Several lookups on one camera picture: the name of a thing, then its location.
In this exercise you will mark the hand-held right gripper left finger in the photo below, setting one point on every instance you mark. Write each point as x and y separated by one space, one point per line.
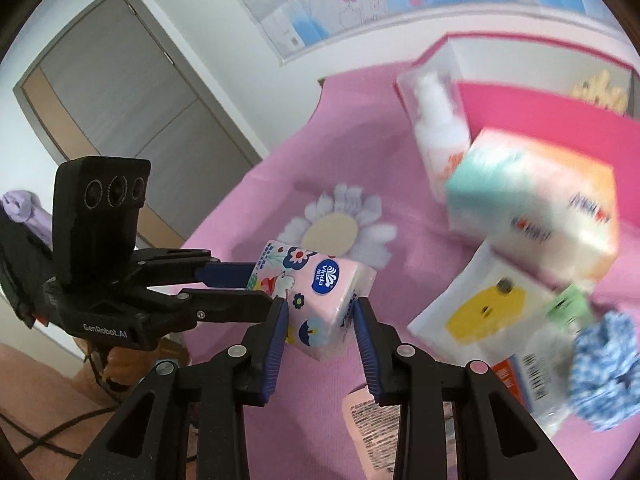
275 350

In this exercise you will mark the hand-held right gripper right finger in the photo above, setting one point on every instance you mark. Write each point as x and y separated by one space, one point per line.
367 350

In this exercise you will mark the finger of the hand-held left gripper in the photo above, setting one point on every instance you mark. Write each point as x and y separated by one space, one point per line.
225 272
230 307

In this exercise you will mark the floral pocket tissue pack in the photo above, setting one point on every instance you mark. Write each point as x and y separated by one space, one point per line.
320 305

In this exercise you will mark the peach spout pouch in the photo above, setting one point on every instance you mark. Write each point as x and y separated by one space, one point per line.
365 430

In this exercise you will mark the blue gingham scrunchie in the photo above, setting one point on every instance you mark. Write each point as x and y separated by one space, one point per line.
605 370

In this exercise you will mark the pink cardboard box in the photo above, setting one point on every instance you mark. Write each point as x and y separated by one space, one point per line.
500 105

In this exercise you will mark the person's left hand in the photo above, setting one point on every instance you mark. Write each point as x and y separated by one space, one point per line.
125 367

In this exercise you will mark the purple cloth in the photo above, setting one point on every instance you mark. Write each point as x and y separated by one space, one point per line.
25 210

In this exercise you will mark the dark cloth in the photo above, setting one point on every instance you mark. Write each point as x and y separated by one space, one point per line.
22 275

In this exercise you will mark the white plastic packet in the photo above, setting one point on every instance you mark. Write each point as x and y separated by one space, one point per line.
475 310

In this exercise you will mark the pink printed blanket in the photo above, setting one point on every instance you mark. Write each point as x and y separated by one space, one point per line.
400 240

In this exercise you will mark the grey door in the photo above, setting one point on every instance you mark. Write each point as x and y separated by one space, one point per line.
125 90

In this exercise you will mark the clear packet with barcode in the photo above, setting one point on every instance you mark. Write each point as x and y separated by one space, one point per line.
540 385

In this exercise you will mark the small green packet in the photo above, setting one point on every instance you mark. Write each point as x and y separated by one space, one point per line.
570 307

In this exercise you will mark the large pastel tissue pack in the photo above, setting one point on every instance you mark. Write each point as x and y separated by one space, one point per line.
530 200

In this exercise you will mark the white spray bottle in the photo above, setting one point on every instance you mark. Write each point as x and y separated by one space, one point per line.
440 135

